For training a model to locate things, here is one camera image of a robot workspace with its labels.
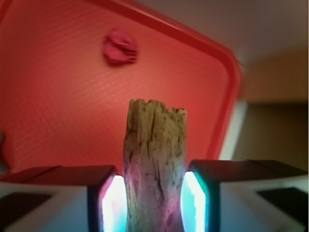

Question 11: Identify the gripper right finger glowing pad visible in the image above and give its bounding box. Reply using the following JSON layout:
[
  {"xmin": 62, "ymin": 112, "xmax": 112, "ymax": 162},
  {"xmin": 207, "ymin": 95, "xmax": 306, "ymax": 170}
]
[{"xmin": 181, "ymin": 160, "xmax": 309, "ymax": 232}]

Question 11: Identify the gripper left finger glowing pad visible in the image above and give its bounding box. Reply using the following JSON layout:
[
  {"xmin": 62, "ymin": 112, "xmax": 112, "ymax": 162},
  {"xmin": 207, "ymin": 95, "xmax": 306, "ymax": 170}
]
[{"xmin": 0, "ymin": 165, "xmax": 127, "ymax": 232}]

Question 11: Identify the brown wood chip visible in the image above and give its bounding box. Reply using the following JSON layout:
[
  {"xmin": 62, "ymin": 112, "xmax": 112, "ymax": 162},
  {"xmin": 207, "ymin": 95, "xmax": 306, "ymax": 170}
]
[{"xmin": 123, "ymin": 99, "xmax": 187, "ymax": 232}]

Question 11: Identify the orange plastic tray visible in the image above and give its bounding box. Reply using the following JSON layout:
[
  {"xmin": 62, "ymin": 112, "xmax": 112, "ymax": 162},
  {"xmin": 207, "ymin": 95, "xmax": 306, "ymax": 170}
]
[{"xmin": 0, "ymin": 0, "xmax": 241, "ymax": 173}]

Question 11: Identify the crumpled red paper ball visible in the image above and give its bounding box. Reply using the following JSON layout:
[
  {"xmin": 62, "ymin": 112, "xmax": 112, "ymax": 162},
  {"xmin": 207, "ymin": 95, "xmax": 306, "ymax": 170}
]
[{"xmin": 102, "ymin": 28, "xmax": 139, "ymax": 65}]

